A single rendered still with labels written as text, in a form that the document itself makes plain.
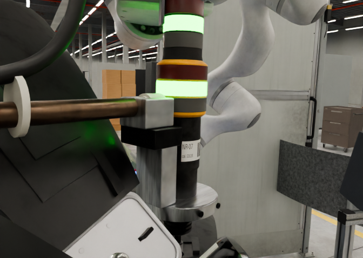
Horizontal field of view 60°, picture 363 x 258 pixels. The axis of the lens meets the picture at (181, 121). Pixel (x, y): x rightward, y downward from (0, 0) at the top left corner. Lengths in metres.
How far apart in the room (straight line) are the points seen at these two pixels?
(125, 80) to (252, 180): 6.47
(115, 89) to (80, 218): 8.24
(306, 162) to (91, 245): 2.12
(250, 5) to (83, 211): 0.74
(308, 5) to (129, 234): 0.67
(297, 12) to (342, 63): 10.05
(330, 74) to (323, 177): 8.36
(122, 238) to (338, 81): 10.60
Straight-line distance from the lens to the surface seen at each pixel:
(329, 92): 10.46
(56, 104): 0.19
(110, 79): 8.42
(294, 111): 2.49
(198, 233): 0.41
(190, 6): 0.26
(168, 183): 0.25
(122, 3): 0.33
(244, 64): 0.93
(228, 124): 1.00
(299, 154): 2.32
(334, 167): 2.17
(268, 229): 2.65
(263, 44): 0.90
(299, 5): 0.79
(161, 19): 0.26
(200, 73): 0.25
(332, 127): 7.26
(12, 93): 0.19
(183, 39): 0.25
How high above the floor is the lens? 1.37
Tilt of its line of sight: 8 degrees down
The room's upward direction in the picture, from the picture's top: 2 degrees clockwise
